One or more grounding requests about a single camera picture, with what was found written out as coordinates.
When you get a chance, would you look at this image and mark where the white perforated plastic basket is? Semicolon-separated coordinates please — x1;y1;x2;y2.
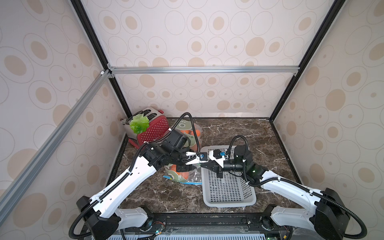
200;145;258;208

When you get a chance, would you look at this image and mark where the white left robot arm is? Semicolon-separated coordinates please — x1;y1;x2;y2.
69;130;213;240

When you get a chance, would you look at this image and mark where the green plastic lettuce leaf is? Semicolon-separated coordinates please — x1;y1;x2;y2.
130;114;150;135

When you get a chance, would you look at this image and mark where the aluminium rear cross bar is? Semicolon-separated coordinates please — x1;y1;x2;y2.
110;66;300;75

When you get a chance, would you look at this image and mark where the black corner frame post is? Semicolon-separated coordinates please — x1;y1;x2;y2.
269;0;346;124

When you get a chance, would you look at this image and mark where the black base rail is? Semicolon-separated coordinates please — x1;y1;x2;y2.
124;213;293;240

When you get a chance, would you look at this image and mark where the red polka-dot toaster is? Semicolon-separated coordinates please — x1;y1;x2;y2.
120;107;170;149

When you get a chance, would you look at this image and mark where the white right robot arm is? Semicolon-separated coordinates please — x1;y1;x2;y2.
198;145;350;240

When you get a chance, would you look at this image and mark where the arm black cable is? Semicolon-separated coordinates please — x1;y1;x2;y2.
68;112;201;239
225;134;368;240

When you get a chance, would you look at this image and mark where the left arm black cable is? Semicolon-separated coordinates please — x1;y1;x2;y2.
68;112;201;239

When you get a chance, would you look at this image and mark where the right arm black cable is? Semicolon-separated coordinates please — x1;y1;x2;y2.
225;134;368;240

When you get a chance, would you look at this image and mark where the aluminium left side bar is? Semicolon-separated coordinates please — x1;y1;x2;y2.
1;70;112;225

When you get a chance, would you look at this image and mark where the black left corner post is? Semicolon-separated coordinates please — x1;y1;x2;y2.
69;0;132;117

